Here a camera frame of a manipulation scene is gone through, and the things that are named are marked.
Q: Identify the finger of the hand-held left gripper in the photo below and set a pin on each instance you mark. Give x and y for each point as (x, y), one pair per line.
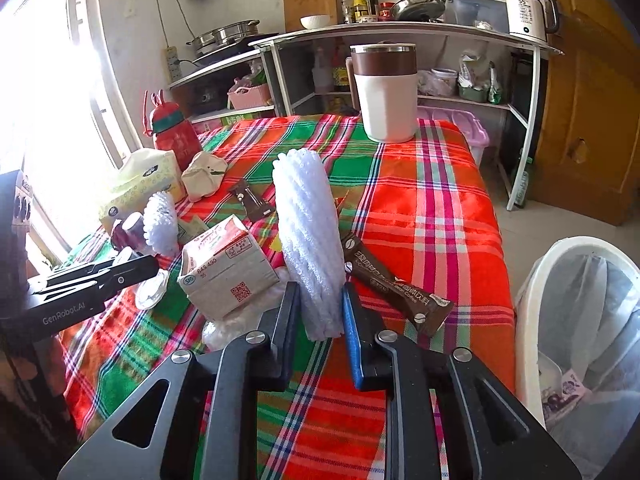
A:
(85, 269)
(120, 275)

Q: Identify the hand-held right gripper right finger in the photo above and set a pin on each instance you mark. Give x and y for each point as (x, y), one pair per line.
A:
(351, 340)

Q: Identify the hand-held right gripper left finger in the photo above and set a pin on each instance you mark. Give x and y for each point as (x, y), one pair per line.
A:
(286, 330)

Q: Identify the small purple bottle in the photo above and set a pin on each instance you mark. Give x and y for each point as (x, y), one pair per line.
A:
(129, 230)

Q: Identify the small white foam net sleeve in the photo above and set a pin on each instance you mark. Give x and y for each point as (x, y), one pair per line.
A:
(161, 222)

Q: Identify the brown coffee sachet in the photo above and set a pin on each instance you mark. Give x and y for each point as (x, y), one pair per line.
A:
(390, 280)

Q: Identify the white red milk carton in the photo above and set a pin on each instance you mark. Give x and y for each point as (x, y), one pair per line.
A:
(225, 270)

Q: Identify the large white foam net sleeve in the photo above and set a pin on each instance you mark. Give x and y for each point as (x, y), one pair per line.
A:
(307, 240)

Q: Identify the white plastic bin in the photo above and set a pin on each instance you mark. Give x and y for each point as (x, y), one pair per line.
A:
(532, 320)

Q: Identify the white crumpled wrapper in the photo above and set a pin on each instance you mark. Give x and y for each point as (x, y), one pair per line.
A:
(152, 290)

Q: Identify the clear plastic wrap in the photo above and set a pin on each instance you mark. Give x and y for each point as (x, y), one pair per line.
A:
(230, 330)

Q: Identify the yellow tissue pack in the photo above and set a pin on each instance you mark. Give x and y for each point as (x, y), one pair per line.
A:
(135, 185)

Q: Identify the crumpled white paper bag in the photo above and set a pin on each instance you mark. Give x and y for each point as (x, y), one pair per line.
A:
(202, 177)

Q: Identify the small brown packet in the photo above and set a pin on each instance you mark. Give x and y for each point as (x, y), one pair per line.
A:
(252, 202)

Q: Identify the red water bottle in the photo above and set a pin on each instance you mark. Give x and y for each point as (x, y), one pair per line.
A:
(172, 135)

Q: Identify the plaid tablecloth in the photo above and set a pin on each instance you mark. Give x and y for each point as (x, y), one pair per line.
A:
(425, 200)

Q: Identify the window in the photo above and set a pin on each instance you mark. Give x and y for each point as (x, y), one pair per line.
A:
(55, 110)

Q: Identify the white power strip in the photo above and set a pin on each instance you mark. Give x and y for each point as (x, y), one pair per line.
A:
(172, 62)

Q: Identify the pink plastic basket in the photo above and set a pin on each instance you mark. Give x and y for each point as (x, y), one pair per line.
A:
(250, 96)

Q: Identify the low white stove shelf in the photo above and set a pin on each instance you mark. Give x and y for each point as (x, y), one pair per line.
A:
(220, 67)

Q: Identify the pink lid storage box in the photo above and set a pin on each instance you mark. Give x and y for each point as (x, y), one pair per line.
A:
(467, 130)

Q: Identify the black induction cooker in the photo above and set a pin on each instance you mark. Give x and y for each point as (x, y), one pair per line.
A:
(220, 56)

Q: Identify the white brown tumbler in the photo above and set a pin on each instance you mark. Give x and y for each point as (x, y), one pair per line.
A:
(385, 100)

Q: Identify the grey bin liner bag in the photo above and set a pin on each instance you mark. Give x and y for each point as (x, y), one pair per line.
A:
(600, 320)

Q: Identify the steel steamer pot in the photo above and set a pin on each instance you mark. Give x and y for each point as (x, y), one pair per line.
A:
(225, 35)

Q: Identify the crumpled clear plastic bag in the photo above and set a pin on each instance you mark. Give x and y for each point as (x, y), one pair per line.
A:
(426, 84)

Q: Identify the white plastic tub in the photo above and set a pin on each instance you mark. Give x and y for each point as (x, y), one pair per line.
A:
(445, 82)

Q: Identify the green bowl with packets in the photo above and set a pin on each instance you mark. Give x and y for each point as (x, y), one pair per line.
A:
(475, 85)

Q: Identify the white bowl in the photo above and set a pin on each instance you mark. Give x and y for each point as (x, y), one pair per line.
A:
(315, 22)

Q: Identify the white curved shelf unit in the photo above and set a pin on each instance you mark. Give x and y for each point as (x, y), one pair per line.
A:
(450, 31)

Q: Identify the small sauce jar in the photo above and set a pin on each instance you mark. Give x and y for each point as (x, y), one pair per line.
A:
(346, 10)

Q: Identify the red lid jar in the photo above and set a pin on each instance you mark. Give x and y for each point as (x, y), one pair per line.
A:
(386, 11)

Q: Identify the green label sauce bottle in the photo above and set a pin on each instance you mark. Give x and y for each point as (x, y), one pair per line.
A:
(360, 5)

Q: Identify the steel pan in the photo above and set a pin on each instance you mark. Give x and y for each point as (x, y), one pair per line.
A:
(417, 7)

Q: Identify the wooden door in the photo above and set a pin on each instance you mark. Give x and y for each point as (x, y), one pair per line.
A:
(590, 85)

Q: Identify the clear plastic storage container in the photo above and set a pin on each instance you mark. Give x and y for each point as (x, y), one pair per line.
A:
(475, 10)

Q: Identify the white electric kettle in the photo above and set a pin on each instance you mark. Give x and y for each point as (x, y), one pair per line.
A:
(525, 15)

